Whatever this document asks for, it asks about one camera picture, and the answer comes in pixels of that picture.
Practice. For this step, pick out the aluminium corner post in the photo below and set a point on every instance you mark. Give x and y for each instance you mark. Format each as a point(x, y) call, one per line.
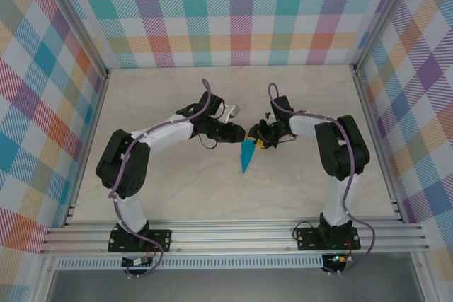
point(76, 22)
point(384, 19)

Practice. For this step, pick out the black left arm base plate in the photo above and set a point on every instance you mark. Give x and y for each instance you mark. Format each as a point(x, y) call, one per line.
point(161, 238)

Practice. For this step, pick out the grey metal lower panel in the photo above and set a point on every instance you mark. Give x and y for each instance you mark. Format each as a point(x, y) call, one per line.
point(230, 286)

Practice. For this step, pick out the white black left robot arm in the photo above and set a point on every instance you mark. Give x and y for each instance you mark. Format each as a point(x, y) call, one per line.
point(166, 136)

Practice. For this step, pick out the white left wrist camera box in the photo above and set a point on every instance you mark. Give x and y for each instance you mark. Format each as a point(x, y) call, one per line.
point(231, 111)

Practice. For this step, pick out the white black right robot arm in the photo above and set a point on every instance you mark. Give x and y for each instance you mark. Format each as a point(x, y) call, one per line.
point(304, 127)

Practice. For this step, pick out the aluminium side rail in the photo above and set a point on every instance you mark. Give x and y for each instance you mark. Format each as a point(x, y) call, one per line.
point(88, 139)
point(377, 139)

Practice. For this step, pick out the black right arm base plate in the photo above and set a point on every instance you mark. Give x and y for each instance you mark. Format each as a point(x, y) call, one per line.
point(306, 238)

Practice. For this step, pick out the blue square paper sheet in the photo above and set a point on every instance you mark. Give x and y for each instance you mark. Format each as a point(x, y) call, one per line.
point(247, 157)

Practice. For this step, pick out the aluminium mounting rail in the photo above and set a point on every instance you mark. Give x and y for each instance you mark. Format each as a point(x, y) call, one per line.
point(230, 236)

